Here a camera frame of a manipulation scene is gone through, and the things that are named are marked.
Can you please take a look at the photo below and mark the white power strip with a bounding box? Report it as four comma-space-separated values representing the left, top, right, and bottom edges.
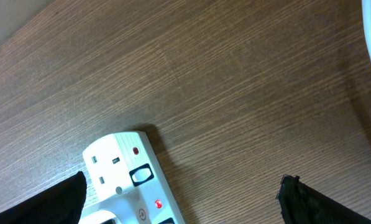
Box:
80, 131, 185, 224

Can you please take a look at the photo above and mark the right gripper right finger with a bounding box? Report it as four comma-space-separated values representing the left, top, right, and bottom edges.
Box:
276, 175, 371, 224

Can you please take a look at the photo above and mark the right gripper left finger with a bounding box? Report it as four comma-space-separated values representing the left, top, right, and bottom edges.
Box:
0, 171, 87, 224

